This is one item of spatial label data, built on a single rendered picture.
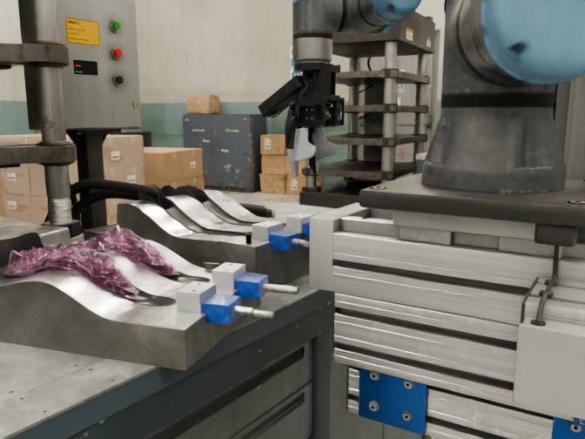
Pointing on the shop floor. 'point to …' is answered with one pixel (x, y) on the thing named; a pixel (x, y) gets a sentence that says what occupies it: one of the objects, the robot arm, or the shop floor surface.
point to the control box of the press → (91, 83)
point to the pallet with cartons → (173, 166)
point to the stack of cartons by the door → (279, 167)
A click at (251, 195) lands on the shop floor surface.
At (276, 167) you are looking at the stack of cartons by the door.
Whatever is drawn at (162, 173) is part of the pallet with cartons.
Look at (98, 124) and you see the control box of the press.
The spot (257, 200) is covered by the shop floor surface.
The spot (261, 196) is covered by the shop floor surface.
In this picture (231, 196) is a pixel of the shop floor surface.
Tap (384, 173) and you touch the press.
